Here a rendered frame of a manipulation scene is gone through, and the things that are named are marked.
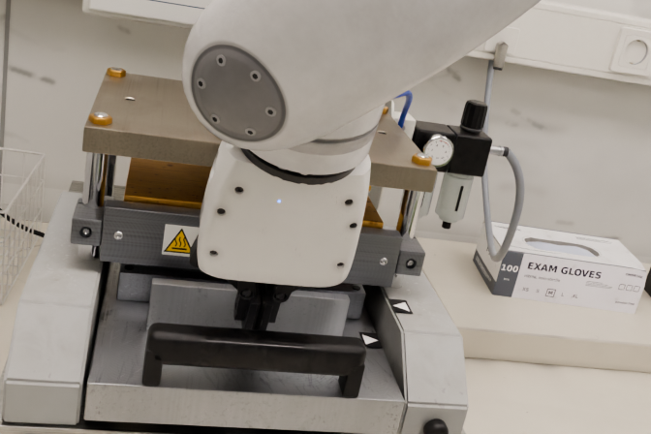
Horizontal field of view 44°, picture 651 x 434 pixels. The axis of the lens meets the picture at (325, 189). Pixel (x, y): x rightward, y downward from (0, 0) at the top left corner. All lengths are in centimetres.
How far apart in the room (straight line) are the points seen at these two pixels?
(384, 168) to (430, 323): 13
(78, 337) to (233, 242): 14
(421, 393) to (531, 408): 47
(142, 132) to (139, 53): 65
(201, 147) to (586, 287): 79
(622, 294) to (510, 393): 29
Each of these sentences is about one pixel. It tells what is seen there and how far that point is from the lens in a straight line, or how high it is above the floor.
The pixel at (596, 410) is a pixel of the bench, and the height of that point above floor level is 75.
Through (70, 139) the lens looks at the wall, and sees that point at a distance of 129.
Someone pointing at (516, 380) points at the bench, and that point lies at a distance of 112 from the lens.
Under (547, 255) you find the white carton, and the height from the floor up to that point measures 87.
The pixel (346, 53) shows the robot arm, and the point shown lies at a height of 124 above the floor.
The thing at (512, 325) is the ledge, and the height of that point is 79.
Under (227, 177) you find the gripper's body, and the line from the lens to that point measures 47.
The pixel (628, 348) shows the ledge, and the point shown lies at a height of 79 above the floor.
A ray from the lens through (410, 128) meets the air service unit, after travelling 85.
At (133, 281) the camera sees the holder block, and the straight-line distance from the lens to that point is 65.
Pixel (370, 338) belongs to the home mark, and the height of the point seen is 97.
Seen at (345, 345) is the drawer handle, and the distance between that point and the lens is 56.
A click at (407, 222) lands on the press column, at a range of 65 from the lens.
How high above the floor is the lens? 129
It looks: 19 degrees down
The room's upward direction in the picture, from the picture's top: 11 degrees clockwise
